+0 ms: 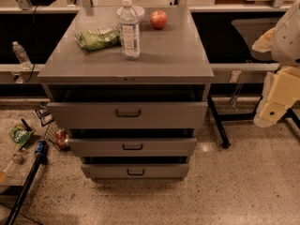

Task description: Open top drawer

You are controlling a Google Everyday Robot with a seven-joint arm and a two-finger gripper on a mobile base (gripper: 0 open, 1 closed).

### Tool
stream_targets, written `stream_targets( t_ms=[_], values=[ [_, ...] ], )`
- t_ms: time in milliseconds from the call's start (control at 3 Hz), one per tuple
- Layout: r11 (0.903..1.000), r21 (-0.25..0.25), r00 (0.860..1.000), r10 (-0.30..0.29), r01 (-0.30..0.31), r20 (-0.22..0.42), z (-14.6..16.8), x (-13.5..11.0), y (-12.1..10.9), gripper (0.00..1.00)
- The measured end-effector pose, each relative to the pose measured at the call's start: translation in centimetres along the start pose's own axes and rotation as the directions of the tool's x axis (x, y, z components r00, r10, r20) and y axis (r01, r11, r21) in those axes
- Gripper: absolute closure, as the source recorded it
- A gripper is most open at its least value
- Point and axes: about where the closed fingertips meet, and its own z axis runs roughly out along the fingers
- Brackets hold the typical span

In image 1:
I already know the grey drawer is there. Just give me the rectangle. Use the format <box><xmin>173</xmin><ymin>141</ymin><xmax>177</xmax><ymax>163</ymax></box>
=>
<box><xmin>82</xmin><ymin>164</ymin><xmax>189</xmax><ymax>179</ymax></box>
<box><xmin>68</xmin><ymin>138</ymin><xmax>197</xmax><ymax>157</ymax></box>
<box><xmin>48</xmin><ymin>102</ymin><xmax>207</xmax><ymax>129</ymax></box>

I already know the clear water bottle on cabinet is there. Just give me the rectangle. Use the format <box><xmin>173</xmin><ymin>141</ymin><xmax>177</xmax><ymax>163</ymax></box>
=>
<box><xmin>119</xmin><ymin>0</ymin><xmax>140</xmax><ymax>60</ymax></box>

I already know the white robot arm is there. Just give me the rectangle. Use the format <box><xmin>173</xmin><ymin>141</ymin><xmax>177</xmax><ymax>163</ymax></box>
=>
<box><xmin>252</xmin><ymin>0</ymin><xmax>300</xmax><ymax>128</ymax></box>

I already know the red can on floor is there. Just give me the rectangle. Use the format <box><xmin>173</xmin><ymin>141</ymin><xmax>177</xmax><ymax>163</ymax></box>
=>
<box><xmin>55</xmin><ymin>129</ymin><xmax>68</xmax><ymax>149</ymax></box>

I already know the black pole with blue grip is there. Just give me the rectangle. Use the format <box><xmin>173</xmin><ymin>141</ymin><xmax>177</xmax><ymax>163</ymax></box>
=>
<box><xmin>5</xmin><ymin>140</ymin><xmax>49</xmax><ymax>225</ymax></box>

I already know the white bowl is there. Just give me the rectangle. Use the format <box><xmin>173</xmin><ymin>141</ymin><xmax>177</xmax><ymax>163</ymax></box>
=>
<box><xmin>116</xmin><ymin>6</ymin><xmax>144</xmax><ymax>22</ymax></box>

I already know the green chip bag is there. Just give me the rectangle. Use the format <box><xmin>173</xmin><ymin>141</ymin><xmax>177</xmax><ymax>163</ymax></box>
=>
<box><xmin>74</xmin><ymin>27</ymin><xmax>120</xmax><ymax>52</ymax></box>

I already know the green snack bag on floor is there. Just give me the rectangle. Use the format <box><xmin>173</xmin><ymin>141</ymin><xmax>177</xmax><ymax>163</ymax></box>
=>
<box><xmin>9</xmin><ymin>124</ymin><xmax>34</xmax><ymax>150</ymax></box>

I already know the plastic bottle on floor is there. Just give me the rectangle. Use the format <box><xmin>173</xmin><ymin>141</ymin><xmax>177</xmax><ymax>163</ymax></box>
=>
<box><xmin>0</xmin><ymin>151</ymin><xmax>26</xmax><ymax>183</ymax></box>

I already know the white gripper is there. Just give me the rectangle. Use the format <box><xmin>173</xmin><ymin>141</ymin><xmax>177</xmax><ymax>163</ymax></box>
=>
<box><xmin>252</xmin><ymin>28</ymin><xmax>300</xmax><ymax>128</ymax></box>

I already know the grey bottom drawer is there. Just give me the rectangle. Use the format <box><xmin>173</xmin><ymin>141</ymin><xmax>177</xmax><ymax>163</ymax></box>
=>
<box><xmin>82</xmin><ymin>164</ymin><xmax>189</xmax><ymax>179</ymax></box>

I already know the grey top drawer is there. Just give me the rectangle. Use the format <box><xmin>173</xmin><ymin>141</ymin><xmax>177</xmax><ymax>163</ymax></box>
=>
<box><xmin>48</xmin><ymin>102</ymin><xmax>207</xmax><ymax>129</ymax></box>

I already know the black table leg frame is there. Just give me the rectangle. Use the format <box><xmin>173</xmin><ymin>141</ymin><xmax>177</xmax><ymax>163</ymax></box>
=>
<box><xmin>207</xmin><ymin>96</ymin><xmax>300</xmax><ymax>149</ymax></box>

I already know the dark snack packet on floor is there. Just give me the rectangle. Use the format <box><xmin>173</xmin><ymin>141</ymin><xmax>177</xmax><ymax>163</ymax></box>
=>
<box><xmin>35</xmin><ymin>102</ymin><xmax>53</xmax><ymax>127</ymax></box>

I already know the grey drawer cabinet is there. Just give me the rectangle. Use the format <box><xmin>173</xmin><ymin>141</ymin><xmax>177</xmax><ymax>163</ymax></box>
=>
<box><xmin>38</xmin><ymin>7</ymin><xmax>213</xmax><ymax>166</ymax></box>

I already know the small water bottle on ledge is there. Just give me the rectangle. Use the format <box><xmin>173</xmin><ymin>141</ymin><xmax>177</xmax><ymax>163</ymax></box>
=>
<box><xmin>12</xmin><ymin>41</ymin><xmax>32</xmax><ymax>70</ymax></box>

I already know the red apple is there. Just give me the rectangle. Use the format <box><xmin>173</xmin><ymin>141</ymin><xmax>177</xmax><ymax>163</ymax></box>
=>
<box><xmin>150</xmin><ymin>10</ymin><xmax>167</xmax><ymax>29</ymax></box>

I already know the grey middle drawer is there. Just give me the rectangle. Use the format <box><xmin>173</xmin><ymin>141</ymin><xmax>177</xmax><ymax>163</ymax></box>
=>
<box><xmin>68</xmin><ymin>138</ymin><xmax>197</xmax><ymax>157</ymax></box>

